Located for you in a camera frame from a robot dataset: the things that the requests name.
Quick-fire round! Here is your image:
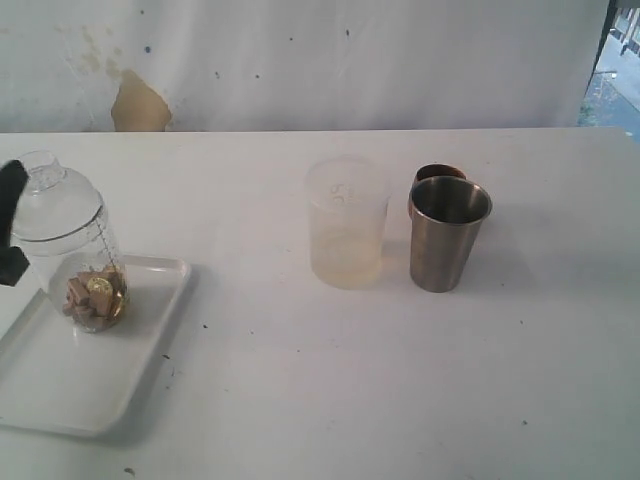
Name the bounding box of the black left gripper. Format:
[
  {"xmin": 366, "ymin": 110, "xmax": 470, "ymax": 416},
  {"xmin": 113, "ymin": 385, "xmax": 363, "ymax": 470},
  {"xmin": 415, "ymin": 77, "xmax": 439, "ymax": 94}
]
[{"xmin": 0, "ymin": 159, "xmax": 29, "ymax": 287}]

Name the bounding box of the clear plastic shaker lid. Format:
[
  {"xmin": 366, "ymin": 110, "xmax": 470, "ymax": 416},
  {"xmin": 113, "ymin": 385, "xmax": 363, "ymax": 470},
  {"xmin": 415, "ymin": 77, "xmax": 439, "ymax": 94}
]
[{"xmin": 12, "ymin": 150, "xmax": 108, "ymax": 257}]

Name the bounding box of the clear plastic shaker cup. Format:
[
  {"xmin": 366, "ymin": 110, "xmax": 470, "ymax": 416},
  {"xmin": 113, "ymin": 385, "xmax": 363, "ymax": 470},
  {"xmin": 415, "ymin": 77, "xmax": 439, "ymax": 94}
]
[{"xmin": 17, "ymin": 208, "xmax": 129, "ymax": 333}]

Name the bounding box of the translucent white plastic container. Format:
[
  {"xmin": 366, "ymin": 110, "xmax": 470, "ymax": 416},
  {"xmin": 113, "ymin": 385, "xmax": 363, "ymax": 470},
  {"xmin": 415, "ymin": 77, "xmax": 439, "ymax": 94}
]
[{"xmin": 305, "ymin": 156, "xmax": 391, "ymax": 289}]

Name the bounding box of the brown wooden cup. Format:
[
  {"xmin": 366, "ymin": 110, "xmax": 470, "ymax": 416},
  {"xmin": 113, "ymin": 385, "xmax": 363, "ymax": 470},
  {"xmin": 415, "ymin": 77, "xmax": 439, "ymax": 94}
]
[{"xmin": 407, "ymin": 163, "xmax": 467, "ymax": 223}]

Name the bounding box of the stainless steel cup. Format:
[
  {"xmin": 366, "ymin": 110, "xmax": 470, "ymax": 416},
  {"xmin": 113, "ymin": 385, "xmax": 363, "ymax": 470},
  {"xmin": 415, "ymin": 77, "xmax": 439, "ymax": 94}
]
[{"xmin": 409, "ymin": 176, "xmax": 492, "ymax": 293}]

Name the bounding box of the white plastic tray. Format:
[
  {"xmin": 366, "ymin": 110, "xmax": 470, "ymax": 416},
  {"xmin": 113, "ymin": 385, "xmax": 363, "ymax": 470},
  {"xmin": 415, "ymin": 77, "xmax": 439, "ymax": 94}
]
[{"xmin": 1, "ymin": 255, "xmax": 192, "ymax": 438}]

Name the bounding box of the dark window frame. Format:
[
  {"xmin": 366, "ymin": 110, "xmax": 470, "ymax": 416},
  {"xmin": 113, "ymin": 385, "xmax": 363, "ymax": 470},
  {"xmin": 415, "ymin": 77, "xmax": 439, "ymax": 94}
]
[{"xmin": 584, "ymin": 0, "xmax": 618, "ymax": 92}]

